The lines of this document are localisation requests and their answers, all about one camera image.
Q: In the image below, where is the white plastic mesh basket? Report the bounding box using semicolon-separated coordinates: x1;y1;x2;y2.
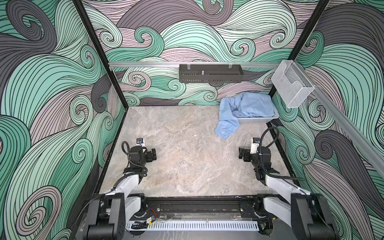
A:
238;107;279;124

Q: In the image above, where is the light blue long sleeve shirt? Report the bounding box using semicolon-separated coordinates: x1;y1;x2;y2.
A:
215;92;275;139

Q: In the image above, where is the aluminium wall rail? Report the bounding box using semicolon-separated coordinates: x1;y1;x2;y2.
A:
109;61;280;69
297;64;384;176

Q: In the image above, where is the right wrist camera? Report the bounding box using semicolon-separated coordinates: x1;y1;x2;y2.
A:
250;138;261;155

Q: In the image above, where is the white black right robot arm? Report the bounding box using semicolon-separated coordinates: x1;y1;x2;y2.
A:
239;147;340;240

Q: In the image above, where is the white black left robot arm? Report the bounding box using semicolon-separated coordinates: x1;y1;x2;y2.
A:
76;141;157;240

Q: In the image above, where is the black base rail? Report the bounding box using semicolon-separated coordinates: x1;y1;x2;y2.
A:
131;195;270;220

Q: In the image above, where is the white slotted cable duct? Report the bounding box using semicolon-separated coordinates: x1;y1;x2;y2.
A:
139;221;259;232

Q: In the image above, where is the black frame post left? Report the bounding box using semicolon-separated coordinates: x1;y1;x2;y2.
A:
72;0;129;111

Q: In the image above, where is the black frame post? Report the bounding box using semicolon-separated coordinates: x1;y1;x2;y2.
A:
268;0;330;98
72;0;129;111

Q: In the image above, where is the black perforated wall tray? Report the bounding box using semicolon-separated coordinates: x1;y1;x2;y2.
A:
179;65;244;86

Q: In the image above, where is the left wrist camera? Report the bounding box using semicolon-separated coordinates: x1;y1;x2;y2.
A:
136;138;145;147

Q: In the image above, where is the aluminium wall rail back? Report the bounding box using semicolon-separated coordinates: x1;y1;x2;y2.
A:
109;61;280;69

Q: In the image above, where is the aluminium wall rail right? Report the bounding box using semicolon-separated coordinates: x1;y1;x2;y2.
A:
297;64;384;176

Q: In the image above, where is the black frame post right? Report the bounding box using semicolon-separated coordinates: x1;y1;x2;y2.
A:
268;0;330;98

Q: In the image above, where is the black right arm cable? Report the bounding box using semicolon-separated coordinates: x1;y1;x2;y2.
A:
259;126;304;181

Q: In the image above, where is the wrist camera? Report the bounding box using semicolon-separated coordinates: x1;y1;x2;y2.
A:
136;138;145;147
250;138;261;155

